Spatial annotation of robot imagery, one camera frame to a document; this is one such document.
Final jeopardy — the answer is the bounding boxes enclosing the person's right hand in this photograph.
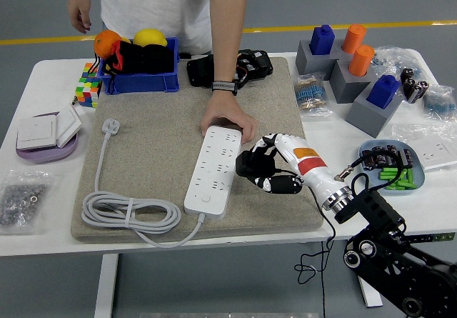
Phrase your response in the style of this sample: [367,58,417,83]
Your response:
[66,0,92,34]

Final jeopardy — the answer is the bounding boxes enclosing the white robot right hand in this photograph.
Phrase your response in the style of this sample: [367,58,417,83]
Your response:
[244,131,341,204]

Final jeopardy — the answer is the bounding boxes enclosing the person's left hand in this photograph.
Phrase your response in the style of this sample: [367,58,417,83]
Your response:
[199,91,260,144]

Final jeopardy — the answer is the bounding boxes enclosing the white power strip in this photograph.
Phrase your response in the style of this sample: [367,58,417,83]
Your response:
[184,124,242,221]

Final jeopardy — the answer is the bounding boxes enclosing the grey black wristband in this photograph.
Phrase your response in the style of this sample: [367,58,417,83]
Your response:
[211,80,239,96]

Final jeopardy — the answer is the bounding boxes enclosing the orange fruit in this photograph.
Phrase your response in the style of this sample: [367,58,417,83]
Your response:
[93,29,123,60]

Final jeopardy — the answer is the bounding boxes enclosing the black open electronic device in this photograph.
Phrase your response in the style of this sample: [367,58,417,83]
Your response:
[186,49,275,90]

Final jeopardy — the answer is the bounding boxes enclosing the black pouch with red trim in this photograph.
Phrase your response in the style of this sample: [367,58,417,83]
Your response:
[87,39,146,96]

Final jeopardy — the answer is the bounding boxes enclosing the person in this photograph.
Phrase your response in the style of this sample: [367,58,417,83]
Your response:
[99,0,253,55]

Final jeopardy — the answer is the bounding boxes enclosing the yellow lemon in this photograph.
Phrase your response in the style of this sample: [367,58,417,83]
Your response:
[132,28,169,49]

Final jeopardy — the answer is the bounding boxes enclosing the grey socket block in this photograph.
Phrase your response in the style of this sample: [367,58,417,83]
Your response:
[328,59,378,104]
[295,39,346,81]
[344,88,404,139]

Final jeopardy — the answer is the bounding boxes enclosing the bag of tan-taped resistors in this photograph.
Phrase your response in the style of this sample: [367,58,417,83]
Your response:
[293,71,335,118]

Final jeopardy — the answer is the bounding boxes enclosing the black cloth pouch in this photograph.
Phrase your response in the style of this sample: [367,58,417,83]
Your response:
[141,44,176,74]

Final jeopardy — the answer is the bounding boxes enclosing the grey-brown mat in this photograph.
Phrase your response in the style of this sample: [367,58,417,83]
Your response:
[70,56,324,244]

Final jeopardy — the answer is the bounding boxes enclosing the colourful puzzle cube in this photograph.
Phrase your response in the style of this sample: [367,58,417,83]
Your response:
[74,62,104,109]

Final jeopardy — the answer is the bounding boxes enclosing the blue plastic bin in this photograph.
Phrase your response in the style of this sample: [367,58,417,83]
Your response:
[96,37,181,96]

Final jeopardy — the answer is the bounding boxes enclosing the light blue plate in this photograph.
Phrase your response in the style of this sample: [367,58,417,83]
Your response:
[358,139,426,195]

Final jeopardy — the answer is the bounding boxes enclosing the blue square peg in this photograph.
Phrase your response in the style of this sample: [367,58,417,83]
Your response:
[366,74,401,110]
[308,24,336,56]

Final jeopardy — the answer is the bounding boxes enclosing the orange cylinder peg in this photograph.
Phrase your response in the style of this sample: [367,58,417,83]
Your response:
[341,24,368,55]
[347,44,376,78]

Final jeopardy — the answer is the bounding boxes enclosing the white table leg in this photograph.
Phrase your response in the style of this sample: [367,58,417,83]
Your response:
[94,253,119,318]
[356,273,383,309]

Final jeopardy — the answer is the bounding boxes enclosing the bag of blue resistors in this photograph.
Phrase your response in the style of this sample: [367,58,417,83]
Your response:
[422,84,457,123]
[370,45,424,81]

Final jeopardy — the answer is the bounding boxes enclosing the black table control panel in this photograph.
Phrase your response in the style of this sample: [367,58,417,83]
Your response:
[419,232,456,244]

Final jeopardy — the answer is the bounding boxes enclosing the purple oval tray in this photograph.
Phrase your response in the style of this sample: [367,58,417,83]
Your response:
[15,112,79,165]

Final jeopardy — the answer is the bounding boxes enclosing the bag of metal nuts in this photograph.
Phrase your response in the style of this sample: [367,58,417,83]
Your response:
[0,169,56,236]

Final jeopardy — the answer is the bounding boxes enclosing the grey power cord with plug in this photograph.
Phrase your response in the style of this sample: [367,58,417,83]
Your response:
[81,117,206,249]

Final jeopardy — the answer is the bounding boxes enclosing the white wall switch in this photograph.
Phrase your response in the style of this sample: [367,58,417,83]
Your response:
[55,103,84,149]
[16,114,59,151]

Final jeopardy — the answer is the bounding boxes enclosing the black hanging cable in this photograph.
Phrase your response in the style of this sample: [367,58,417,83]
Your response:
[320,241,327,318]

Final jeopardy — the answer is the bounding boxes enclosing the bagged white wall socket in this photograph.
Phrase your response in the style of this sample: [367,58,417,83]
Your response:
[391,121,457,172]

